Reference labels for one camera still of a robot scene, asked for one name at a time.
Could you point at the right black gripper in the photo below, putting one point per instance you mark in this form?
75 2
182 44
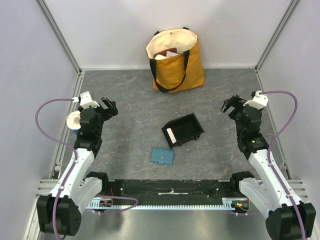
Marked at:
233 107

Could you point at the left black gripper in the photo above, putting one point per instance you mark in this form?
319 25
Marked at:
109 112

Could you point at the black plastic tray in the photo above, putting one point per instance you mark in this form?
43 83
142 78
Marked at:
185 129

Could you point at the teal leather card holder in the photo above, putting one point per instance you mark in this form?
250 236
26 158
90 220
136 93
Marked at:
162 156

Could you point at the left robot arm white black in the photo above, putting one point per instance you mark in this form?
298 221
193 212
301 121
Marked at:
60 212

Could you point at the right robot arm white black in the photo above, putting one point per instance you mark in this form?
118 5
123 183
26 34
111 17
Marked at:
286 216

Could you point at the white toilet paper roll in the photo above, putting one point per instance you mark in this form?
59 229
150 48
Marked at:
73 120

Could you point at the blue patterned cup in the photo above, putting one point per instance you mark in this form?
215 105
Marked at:
75 131

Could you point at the orange tote bag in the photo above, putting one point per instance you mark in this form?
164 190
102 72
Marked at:
181 72

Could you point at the white items in bag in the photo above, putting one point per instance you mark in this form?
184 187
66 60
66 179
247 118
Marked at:
165 55

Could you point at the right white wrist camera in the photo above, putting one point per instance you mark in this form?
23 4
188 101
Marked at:
258 101

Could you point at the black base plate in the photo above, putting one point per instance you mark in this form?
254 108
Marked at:
173 191

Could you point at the blue slotted cable duct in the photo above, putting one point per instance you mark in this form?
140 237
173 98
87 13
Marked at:
228 204

